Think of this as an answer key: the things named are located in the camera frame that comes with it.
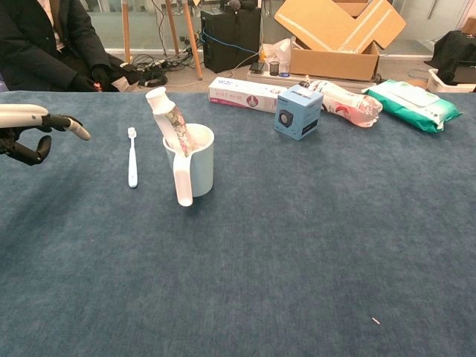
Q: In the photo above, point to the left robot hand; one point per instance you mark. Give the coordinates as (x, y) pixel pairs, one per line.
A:
(22, 115)

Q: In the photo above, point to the light blue toothbrush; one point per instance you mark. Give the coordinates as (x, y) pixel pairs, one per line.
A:
(132, 167)

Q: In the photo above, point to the white toothpaste tube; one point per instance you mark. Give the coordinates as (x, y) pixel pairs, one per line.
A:
(175, 122)

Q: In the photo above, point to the long white pink box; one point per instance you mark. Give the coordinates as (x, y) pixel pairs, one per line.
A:
(238, 94)

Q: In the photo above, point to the brown mesh pen holder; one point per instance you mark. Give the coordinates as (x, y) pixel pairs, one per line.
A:
(274, 68)

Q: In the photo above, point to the blue cube speaker box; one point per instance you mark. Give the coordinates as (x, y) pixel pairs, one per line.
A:
(297, 115)

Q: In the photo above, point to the open cardboard box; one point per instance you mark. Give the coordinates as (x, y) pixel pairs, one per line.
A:
(334, 63)

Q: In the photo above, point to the person in black coat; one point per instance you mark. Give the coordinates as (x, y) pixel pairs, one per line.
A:
(29, 44)

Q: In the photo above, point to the wooden easel leg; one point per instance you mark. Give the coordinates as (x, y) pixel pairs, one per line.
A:
(126, 33)
(173, 29)
(191, 37)

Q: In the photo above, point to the black computer tower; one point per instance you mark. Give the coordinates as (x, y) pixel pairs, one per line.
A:
(230, 41)

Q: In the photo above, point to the small black device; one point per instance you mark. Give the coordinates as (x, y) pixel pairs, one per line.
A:
(256, 67)

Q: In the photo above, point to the long white power strip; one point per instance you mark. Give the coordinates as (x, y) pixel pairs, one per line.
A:
(260, 77)

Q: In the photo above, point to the white plastic bag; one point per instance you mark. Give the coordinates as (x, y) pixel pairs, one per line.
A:
(277, 50)

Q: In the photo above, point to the blue table cloth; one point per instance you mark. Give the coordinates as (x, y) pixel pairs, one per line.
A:
(260, 241)

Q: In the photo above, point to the pink white plastic package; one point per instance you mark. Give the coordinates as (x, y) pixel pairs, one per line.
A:
(346, 102)

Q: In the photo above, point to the green wet wipes pack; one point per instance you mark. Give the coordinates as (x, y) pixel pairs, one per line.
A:
(409, 104)

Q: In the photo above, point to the white plastic bin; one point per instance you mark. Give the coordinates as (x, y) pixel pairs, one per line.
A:
(446, 87)

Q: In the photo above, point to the black cloth cover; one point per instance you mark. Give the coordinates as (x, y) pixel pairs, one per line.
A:
(453, 52)

